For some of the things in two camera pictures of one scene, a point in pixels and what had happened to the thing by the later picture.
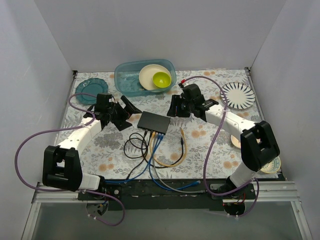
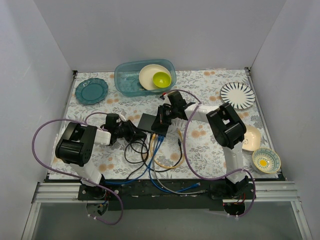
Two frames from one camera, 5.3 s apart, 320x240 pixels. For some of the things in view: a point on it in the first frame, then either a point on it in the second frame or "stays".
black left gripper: [121, 115] → [131, 131]
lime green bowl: [162, 79] stays
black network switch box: [154, 123] stays
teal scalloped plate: [91, 86] stays
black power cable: [145, 153] → [163, 170]
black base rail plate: [167, 194] stays
